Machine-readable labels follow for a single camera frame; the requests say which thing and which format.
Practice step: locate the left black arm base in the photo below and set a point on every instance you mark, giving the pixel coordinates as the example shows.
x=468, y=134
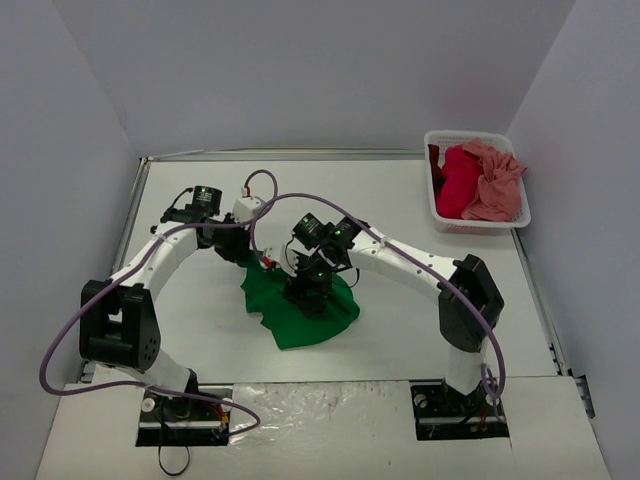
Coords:
x=179, y=422

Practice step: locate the pink t shirt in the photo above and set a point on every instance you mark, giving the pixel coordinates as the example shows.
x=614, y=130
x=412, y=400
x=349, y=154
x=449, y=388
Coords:
x=497, y=197

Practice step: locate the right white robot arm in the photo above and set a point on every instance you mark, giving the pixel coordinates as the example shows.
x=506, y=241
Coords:
x=468, y=300

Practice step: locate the green t shirt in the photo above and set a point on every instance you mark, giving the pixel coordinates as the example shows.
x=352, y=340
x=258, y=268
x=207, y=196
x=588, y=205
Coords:
x=289, y=326

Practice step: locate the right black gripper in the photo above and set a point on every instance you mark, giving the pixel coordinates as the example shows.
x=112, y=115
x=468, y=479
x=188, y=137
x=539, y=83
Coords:
x=310, y=295

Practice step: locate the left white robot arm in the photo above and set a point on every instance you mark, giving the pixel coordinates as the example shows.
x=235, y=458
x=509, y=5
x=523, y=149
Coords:
x=118, y=325

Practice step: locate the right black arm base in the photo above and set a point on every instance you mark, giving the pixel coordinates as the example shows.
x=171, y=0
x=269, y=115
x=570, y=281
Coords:
x=441, y=413

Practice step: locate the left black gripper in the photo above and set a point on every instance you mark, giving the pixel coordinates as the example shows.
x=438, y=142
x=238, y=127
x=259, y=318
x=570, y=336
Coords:
x=238, y=251

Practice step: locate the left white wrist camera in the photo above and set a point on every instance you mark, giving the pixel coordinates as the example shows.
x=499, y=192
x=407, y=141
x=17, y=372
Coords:
x=247, y=208

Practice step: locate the red t shirt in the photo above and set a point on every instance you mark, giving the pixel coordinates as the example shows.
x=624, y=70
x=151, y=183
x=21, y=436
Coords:
x=455, y=182

